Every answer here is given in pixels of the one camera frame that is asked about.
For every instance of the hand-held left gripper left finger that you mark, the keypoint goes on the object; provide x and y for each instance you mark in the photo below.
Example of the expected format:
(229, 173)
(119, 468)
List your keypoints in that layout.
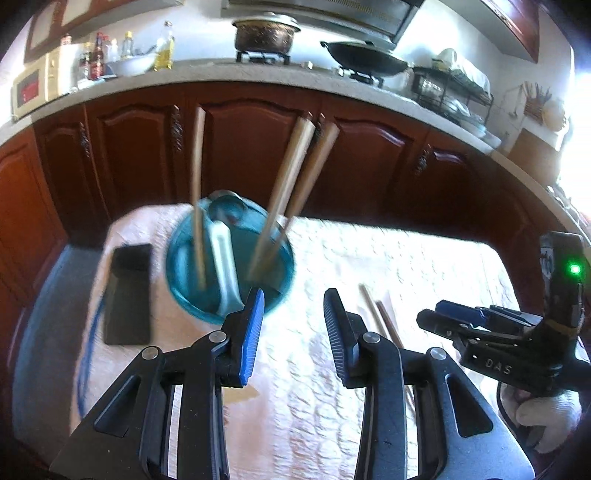
(251, 337)

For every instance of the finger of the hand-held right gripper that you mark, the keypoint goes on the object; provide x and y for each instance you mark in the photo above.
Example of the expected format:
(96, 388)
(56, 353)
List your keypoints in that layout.
(438, 323)
(461, 310)

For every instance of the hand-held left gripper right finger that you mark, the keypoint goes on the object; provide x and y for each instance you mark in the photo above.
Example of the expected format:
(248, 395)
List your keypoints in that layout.
(334, 332)

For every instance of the white ceramic spoon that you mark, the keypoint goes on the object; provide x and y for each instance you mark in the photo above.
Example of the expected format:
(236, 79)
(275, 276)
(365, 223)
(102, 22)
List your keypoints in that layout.
(225, 263)

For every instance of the teal utensil container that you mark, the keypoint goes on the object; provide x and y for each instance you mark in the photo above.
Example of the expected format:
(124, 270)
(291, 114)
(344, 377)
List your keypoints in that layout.
(184, 295)

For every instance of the metal spoon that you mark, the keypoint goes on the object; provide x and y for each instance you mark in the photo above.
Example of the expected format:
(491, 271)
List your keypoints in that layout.
(227, 206)

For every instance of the person's right hand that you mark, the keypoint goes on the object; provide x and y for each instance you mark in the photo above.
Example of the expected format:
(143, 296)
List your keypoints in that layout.
(547, 417)

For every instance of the white lace tablecloth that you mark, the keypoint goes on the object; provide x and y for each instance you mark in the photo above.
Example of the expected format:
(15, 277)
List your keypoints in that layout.
(300, 415)

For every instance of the black rectangular pad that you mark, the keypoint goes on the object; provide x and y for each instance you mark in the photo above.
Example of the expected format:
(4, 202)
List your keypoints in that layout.
(128, 295)

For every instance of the wooden cutting board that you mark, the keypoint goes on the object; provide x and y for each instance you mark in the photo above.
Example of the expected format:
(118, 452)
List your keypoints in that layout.
(531, 150)

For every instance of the black dish rack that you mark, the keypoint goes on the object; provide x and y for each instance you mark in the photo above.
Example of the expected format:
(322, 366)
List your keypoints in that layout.
(452, 90)

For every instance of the wooden base cabinets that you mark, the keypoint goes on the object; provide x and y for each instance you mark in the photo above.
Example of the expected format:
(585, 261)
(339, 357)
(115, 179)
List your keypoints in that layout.
(129, 152)

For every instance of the grey kitchen countertop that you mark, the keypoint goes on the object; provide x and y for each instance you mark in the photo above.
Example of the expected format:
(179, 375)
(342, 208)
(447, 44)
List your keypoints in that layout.
(221, 73)

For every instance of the black wok with lid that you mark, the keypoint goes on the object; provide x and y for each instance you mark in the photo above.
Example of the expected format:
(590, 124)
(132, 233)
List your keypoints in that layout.
(364, 57)

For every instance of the gas stove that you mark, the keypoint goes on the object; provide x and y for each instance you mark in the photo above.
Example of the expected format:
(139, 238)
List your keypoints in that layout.
(263, 57)

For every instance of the white bowl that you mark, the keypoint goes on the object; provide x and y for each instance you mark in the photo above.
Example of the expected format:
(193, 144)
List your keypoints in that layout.
(131, 63)

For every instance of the yellow oil bottle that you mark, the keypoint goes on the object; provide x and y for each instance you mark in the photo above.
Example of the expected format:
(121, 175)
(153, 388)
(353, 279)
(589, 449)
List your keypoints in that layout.
(165, 50)

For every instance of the brown cooking pot with lid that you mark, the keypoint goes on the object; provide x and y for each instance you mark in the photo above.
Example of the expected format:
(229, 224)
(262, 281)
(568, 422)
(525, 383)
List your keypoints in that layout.
(264, 36)

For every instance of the clear bottle yellow cap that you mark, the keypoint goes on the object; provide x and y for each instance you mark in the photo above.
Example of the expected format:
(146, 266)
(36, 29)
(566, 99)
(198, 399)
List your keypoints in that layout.
(128, 45)

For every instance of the dark sauce bottles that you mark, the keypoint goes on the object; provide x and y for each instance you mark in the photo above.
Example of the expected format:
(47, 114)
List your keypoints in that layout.
(94, 60)

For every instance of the cream microwave oven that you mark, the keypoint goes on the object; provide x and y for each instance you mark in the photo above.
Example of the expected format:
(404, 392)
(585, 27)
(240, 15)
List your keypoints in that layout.
(32, 87)

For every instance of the wall utensil holder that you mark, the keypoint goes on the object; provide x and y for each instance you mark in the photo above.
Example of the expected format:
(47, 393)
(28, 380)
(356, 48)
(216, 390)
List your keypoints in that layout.
(545, 106)

